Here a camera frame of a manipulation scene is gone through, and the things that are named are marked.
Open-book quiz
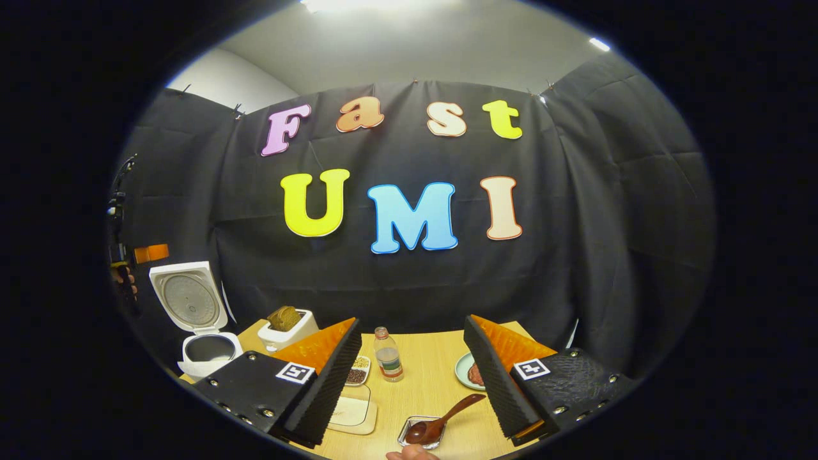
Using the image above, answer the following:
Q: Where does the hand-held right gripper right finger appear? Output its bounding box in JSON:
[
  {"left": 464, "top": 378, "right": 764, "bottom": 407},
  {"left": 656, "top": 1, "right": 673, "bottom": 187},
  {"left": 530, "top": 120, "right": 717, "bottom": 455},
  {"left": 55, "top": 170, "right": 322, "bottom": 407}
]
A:
[{"left": 463, "top": 314, "right": 640, "bottom": 447}]

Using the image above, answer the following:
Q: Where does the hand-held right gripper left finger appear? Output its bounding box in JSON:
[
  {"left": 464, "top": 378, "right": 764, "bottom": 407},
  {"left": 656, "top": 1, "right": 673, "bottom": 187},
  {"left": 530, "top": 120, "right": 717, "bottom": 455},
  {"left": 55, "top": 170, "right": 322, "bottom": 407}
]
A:
[{"left": 192, "top": 318, "right": 363, "bottom": 448}]

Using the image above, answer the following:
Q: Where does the white rice cooker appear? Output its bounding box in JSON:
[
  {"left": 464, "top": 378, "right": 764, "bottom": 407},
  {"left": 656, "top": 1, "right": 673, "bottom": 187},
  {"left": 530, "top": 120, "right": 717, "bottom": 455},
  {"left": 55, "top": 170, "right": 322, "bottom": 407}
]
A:
[{"left": 149, "top": 261, "right": 244, "bottom": 379}]

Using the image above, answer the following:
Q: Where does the brown wooden spoon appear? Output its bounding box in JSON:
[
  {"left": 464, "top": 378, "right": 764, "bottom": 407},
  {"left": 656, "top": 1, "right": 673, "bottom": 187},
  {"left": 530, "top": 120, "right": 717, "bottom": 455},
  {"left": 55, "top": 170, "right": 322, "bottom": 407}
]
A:
[{"left": 405, "top": 393, "right": 488, "bottom": 446}]

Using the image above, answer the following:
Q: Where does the clear glass chopstick holder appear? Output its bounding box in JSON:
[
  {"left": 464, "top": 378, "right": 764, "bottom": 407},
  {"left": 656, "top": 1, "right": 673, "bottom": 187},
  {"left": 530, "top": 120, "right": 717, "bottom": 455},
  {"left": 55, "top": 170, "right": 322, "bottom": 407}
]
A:
[{"left": 397, "top": 415, "right": 447, "bottom": 450}]

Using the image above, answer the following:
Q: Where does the white divided grain dish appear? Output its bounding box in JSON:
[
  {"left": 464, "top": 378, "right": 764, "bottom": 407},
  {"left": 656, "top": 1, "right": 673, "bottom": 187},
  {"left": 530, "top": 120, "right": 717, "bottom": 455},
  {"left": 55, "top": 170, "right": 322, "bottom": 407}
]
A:
[{"left": 345, "top": 355, "right": 372, "bottom": 387}]

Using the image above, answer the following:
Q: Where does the pale green plate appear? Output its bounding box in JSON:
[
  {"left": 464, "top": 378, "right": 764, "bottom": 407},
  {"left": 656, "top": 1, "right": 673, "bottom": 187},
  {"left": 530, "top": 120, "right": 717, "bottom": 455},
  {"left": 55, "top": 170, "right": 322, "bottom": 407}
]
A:
[{"left": 454, "top": 351, "right": 486, "bottom": 392}]

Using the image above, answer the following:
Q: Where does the clear plastic tray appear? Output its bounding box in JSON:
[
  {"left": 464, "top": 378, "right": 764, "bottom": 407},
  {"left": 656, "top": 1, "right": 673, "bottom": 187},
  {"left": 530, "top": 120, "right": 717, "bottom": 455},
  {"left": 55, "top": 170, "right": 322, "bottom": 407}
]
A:
[{"left": 327, "top": 383, "right": 378, "bottom": 436}]

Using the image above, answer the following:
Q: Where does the white toaster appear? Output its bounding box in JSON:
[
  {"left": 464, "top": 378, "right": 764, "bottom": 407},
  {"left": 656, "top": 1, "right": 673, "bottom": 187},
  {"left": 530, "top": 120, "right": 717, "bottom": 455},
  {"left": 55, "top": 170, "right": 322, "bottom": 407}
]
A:
[{"left": 258, "top": 309, "right": 320, "bottom": 353}]

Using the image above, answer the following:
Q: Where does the clear plastic bottle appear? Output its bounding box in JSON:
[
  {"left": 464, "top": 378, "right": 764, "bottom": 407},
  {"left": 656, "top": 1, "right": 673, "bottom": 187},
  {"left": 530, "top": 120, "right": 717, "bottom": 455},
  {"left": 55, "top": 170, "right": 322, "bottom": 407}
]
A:
[{"left": 374, "top": 326, "right": 405, "bottom": 383}]

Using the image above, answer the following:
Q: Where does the brown bread slice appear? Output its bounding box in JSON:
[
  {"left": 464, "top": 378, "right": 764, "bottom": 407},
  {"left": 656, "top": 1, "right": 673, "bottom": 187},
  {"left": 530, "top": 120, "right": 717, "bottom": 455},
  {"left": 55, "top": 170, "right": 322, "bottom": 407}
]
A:
[{"left": 267, "top": 305, "right": 302, "bottom": 332}]

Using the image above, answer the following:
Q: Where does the black backdrop cloth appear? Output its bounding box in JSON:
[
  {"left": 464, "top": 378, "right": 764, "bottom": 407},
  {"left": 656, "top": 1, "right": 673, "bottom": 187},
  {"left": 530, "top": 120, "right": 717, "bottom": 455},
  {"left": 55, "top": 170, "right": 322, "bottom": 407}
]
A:
[{"left": 115, "top": 54, "right": 716, "bottom": 379}]

